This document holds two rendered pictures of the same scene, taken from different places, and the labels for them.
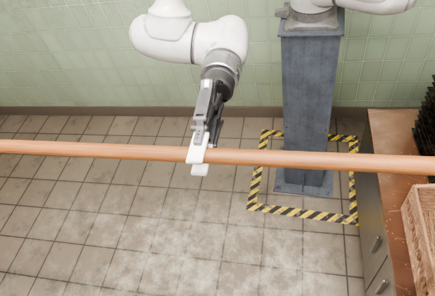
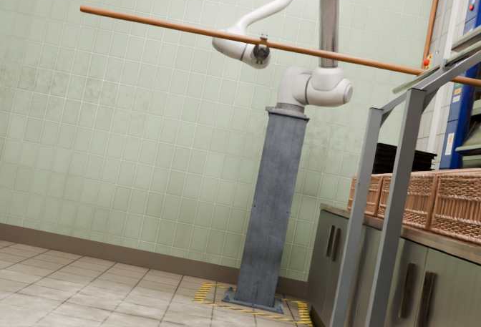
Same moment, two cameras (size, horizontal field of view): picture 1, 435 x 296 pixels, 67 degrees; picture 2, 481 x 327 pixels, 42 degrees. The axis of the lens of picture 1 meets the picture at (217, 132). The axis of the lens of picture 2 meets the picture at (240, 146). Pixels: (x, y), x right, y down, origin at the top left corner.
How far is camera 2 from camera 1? 2.50 m
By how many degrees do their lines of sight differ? 55
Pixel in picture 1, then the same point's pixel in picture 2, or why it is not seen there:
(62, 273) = not seen: outside the picture
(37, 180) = not seen: outside the picture
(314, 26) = (292, 111)
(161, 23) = (235, 30)
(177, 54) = (237, 45)
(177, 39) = not seen: hidden behind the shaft
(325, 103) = (291, 180)
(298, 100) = (270, 174)
